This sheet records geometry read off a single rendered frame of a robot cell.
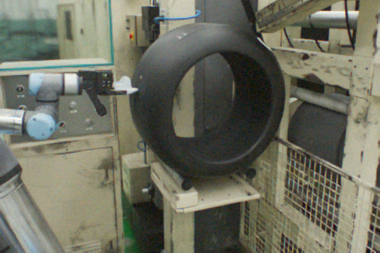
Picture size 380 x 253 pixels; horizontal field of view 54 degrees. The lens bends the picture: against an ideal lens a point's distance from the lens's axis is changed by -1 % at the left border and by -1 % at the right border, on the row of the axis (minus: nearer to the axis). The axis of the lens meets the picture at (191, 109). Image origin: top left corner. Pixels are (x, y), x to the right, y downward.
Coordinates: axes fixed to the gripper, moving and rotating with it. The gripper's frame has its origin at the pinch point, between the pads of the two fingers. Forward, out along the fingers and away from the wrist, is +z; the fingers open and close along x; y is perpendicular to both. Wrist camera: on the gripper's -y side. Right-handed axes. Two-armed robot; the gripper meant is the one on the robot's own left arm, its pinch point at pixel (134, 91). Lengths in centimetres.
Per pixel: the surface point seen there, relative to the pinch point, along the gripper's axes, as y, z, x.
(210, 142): -26, 40, 16
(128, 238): -123, 25, 101
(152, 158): -35.2, 15.7, 24.5
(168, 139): -14.4, 9.7, -12.3
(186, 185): -33.5, 19.1, -10.0
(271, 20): 30, 59, 7
